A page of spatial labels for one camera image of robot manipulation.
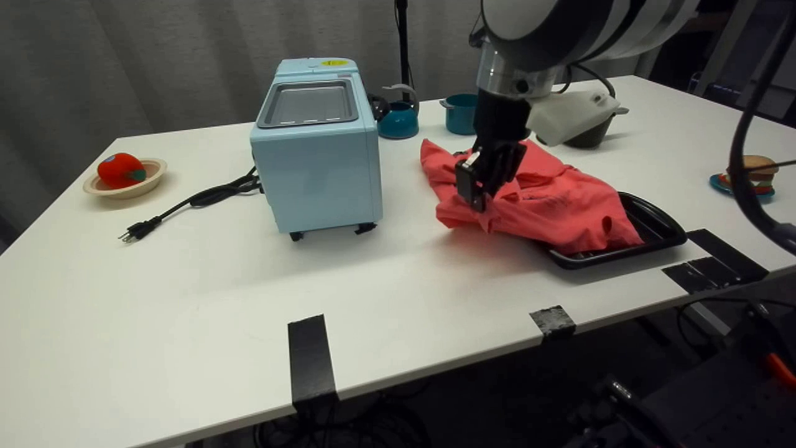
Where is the red shirt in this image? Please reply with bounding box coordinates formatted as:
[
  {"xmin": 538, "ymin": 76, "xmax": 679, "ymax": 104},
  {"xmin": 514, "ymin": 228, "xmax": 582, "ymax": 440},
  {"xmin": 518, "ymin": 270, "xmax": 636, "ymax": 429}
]
[{"xmin": 419, "ymin": 140, "xmax": 642, "ymax": 254}]

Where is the black toy pot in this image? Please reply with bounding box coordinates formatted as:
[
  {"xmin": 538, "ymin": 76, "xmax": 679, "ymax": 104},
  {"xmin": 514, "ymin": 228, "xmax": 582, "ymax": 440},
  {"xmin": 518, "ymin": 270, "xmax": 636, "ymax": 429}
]
[{"xmin": 566, "ymin": 117, "xmax": 611, "ymax": 149}]

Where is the black stand pole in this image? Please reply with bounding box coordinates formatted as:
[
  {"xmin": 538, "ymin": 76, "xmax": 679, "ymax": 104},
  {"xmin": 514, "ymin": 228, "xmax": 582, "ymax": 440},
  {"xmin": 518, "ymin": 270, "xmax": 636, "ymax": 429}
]
[{"xmin": 392, "ymin": 0, "xmax": 409, "ymax": 84}]

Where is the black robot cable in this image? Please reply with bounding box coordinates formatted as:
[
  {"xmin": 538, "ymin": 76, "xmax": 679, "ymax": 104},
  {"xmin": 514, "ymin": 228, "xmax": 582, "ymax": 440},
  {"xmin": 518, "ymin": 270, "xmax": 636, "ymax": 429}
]
[{"xmin": 725, "ymin": 15, "xmax": 796, "ymax": 256}]

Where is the beige small plate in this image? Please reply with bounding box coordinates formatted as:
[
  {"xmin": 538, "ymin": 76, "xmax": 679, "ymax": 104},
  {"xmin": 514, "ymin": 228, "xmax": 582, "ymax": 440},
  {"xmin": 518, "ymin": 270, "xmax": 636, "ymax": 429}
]
[{"xmin": 81, "ymin": 159, "xmax": 167, "ymax": 200}]

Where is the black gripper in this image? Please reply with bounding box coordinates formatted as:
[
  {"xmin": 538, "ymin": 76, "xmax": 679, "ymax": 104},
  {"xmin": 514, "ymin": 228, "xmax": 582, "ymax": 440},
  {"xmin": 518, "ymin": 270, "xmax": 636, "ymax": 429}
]
[{"xmin": 455, "ymin": 89, "xmax": 530, "ymax": 211}]

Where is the black grill tray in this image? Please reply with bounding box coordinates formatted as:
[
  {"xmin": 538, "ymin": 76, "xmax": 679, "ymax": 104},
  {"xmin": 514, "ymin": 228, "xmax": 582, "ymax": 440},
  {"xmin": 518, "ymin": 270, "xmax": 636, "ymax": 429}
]
[{"xmin": 543, "ymin": 193, "xmax": 687, "ymax": 270}]

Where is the toy hamburger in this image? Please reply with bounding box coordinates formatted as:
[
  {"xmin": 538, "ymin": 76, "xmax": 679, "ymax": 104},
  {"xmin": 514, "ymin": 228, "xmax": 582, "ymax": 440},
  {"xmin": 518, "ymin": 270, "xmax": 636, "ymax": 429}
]
[{"xmin": 743, "ymin": 154, "xmax": 779, "ymax": 188}]

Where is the light blue toaster oven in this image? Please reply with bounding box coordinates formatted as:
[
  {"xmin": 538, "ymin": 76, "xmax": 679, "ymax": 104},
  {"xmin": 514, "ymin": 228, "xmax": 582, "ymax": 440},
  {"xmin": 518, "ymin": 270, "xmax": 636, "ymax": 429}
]
[{"xmin": 248, "ymin": 58, "xmax": 382, "ymax": 241}]

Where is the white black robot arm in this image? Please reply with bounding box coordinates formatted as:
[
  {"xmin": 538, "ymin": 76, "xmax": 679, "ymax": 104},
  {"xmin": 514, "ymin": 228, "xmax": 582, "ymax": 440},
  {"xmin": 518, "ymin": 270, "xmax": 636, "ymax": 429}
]
[{"xmin": 455, "ymin": 0, "xmax": 699, "ymax": 211}]

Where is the black tape square middle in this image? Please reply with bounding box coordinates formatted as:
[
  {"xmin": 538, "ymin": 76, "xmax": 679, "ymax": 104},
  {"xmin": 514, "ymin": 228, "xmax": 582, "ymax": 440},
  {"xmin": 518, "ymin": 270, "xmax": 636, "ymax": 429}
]
[{"xmin": 530, "ymin": 306, "xmax": 574, "ymax": 340}]

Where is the red toy tomato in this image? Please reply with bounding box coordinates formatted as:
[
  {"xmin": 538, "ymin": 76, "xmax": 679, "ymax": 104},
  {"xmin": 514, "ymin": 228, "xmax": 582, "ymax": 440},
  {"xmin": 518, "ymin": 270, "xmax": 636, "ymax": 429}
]
[{"xmin": 97, "ymin": 153, "xmax": 146, "ymax": 190}]

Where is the black power cord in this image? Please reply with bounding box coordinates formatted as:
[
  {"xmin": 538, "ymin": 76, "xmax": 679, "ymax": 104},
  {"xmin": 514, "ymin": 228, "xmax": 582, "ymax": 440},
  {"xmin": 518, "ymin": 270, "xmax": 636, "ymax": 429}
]
[{"xmin": 116, "ymin": 168, "xmax": 263, "ymax": 246}]

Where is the black tape patch right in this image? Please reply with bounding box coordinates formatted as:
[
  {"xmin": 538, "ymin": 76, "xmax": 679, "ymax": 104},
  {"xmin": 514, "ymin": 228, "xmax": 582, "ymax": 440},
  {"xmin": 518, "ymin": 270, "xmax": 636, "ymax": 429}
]
[{"xmin": 663, "ymin": 230, "xmax": 768, "ymax": 294}]

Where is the teal toy pot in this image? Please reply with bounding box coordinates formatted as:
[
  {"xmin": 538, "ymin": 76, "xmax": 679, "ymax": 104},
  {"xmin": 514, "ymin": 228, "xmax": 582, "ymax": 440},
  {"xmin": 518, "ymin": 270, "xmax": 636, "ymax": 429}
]
[{"xmin": 439, "ymin": 96, "xmax": 478, "ymax": 134}]

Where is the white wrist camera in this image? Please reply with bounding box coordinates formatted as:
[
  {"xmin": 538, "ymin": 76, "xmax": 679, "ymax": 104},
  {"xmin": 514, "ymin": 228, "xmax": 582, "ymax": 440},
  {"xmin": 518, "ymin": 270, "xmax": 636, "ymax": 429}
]
[{"xmin": 526, "ymin": 89, "xmax": 627, "ymax": 145}]

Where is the teal small plate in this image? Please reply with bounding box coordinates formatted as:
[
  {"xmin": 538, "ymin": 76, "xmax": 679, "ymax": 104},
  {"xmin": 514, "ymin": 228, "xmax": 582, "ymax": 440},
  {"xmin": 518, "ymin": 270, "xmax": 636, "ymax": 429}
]
[{"xmin": 709, "ymin": 175, "xmax": 776, "ymax": 205}]

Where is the black tape strip left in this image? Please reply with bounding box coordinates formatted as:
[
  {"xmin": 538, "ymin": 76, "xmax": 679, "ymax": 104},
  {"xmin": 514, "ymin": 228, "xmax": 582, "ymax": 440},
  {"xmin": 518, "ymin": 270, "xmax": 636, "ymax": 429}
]
[{"xmin": 289, "ymin": 316, "xmax": 336, "ymax": 409}]

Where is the teal toy kettle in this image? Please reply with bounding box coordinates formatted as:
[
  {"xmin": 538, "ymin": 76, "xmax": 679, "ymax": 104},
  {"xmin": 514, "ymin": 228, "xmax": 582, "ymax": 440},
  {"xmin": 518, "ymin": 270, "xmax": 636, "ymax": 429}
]
[{"xmin": 370, "ymin": 83, "xmax": 419, "ymax": 140}]

